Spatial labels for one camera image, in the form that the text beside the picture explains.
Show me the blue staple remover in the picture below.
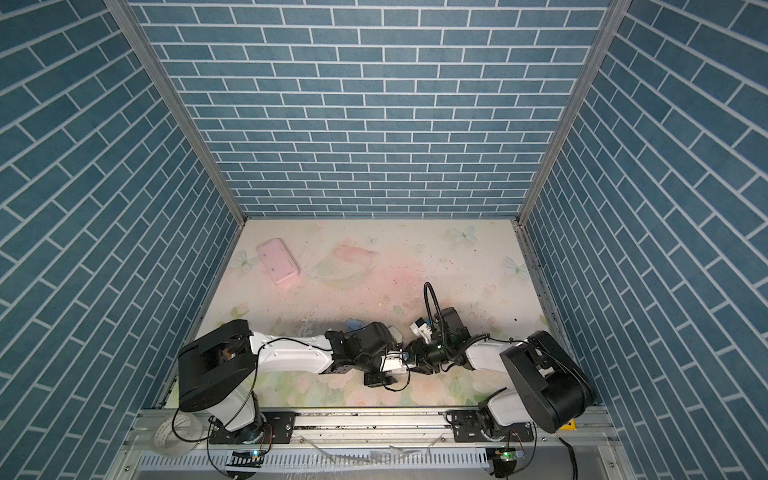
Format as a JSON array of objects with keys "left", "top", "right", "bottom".
[{"left": 346, "top": 318, "right": 364, "bottom": 332}]

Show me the yellow tape measure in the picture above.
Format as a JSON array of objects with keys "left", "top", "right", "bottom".
[{"left": 558, "top": 420, "right": 577, "bottom": 432}]

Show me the aluminium rail frame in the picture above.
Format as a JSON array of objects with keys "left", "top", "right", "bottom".
[{"left": 106, "top": 407, "right": 634, "bottom": 479}]

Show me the floral table mat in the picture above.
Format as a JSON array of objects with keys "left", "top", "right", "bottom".
[{"left": 198, "top": 220, "right": 550, "bottom": 408}]

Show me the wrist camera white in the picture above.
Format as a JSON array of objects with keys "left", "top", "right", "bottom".
[
  {"left": 410, "top": 318, "right": 433, "bottom": 344},
  {"left": 380, "top": 352, "right": 412, "bottom": 375}
]

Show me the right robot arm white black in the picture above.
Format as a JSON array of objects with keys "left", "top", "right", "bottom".
[{"left": 401, "top": 308, "right": 597, "bottom": 439}]

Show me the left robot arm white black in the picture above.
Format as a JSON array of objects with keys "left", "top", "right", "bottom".
[{"left": 178, "top": 319, "right": 409, "bottom": 432}]

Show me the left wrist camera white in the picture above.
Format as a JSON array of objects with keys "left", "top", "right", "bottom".
[{"left": 380, "top": 352, "right": 412, "bottom": 375}]

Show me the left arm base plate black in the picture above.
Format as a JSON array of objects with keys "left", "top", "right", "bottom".
[{"left": 208, "top": 410, "right": 297, "bottom": 446}]

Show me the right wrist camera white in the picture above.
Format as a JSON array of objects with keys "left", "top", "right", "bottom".
[{"left": 410, "top": 318, "right": 433, "bottom": 344}]

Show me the pink phone case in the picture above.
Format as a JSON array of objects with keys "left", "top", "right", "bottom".
[{"left": 256, "top": 238, "right": 300, "bottom": 286}]

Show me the clear tape roll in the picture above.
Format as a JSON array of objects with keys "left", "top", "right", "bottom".
[{"left": 151, "top": 412, "right": 204, "bottom": 458}]

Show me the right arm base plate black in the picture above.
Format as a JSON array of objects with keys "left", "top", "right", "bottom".
[{"left": 443, "top": 410, "right": 535, "bottom": 443}]

